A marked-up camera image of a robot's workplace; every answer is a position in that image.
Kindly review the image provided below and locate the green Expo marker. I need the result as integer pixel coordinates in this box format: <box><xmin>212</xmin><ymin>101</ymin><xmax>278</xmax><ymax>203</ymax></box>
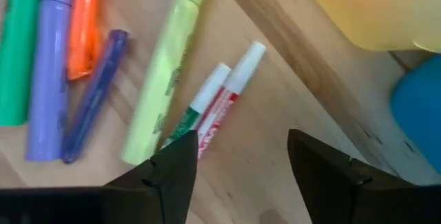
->
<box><xmin>160</xmin><ymin>62</ymin><xmax>232</xmax><ymax>149</ymax></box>

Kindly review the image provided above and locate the dark purple pen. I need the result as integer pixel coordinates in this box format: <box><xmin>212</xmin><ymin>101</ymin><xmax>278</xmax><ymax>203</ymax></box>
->
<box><xmin>60</xmin><ymin>29</ymin><xmax>130</xmax><ymax>165</ymax></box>

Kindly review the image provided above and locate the light purple fat marker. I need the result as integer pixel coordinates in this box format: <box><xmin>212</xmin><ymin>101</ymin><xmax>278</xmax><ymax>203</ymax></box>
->
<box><xmin>24</xmin><ymin>0</ymin><xmax>75</xmax><ymax>163</ymax></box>

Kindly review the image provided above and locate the orange highlighter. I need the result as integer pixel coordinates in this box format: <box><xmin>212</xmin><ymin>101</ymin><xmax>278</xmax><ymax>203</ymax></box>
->
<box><xmin>65</xmin><ymin>0</ymin><xmax>104</xmax><ymax>81</ymax></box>

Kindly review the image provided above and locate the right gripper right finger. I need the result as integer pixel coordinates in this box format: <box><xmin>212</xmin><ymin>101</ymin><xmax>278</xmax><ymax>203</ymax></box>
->
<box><xmin>287</xmin><ymin>128</ymin><xmax>441</xmax><ymax>224</ymax></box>

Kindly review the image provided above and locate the yellow-green fat marker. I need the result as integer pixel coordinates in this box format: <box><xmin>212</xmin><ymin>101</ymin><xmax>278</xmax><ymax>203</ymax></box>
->
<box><xmin>120</xmin><ymin>0</ymin><xmax>216</xmax><ymax>166</ymax></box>

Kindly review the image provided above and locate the red Expo marker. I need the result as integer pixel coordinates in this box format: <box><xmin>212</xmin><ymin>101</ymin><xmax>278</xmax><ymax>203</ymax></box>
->
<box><xmin>196</xmin><ymin>41</ymin><xmax>268</xmax><ymax>159</ymax></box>

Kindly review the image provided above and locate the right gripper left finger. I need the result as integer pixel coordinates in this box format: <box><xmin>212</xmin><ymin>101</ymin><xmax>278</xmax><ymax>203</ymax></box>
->
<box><xmin>0</xmin><ymin>129</ymin><xmax>200</xmax><ymax>224</ymax></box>

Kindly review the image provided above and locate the yellow plastic bin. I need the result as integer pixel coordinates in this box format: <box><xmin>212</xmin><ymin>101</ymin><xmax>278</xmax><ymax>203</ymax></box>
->
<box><xmin>296</xmin><ymin>0</ymin><xmax>441</xmax><ymax>54</ymax></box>

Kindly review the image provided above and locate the blue plastic bin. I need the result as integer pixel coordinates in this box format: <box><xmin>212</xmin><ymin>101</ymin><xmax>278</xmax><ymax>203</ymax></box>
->
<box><xmin>390</xmin><ymin>54</ymin><xmax>441</xmax><ymax>176</ymax></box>

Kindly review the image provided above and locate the green fat marker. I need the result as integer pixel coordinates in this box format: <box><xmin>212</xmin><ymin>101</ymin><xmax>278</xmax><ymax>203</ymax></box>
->
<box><xmin>0</xmin><ymin>0</ymin><xmax>41</xmax><ymax>128</ymax></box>

